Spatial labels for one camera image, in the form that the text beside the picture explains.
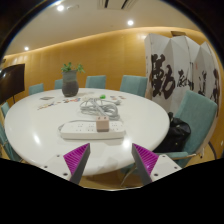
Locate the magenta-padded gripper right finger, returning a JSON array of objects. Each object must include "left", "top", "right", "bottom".
[{"left": 131, "top": 143, "right": 183, "bottom": 186}]

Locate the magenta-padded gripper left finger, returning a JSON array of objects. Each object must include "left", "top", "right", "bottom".
[{"left": 41, "top": 143, "right": 91, "bottom": 185}]

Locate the white power strip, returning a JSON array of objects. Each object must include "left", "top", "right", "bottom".
[{"left": 59, "top": 119, "right": 126, "bottom": 140}]

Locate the black bag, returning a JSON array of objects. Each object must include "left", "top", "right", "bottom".
[{"left": 153, "top": 112, "right": 192, "bottom": 154}]

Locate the long row of colourful cards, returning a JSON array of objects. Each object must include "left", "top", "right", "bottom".
[{"left": 36, "top": 97, "right": 83, "bottom": 111}]

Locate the large teal chair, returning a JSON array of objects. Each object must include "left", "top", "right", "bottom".
[{"left": 146, "top": 89, "right": 219, "bottom": 169}]

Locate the short row of colourful cards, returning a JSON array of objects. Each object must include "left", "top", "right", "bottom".
[{"left": 109, "top": 95, "right": 128, "bottom": 101}]

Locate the potted plant in grey vase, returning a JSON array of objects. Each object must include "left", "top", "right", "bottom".
[{"left": 60, "top": 61, "right": 86, "bottom": 98}]

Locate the group of teal chairs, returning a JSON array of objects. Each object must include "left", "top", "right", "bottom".
[{"left": 0, "top": 74, "right": 149, "bottom": 163}]

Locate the white calligraphy folding screen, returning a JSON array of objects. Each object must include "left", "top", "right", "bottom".
[{"left": 143, "top": 32, "right": 223, "bottom": 116}]

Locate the black television screen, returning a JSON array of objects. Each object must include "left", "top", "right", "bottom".
[{"left": 0, "top": 63, "right": 26, "bottom": 105}]

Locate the group of ceiling lights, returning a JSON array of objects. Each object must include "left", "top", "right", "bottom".
[{"left": 23, "top": 3, "right": 135, "bottom": 52}]

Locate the ceiling air vent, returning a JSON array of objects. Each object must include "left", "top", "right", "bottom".
[{"left": 97, "top": 0, "right": 138, "bottom": 10}]

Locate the grey coiled cable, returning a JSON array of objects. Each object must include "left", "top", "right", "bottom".
[{"left": 58, "top": 97, "right": 123, "bottom": 132}]

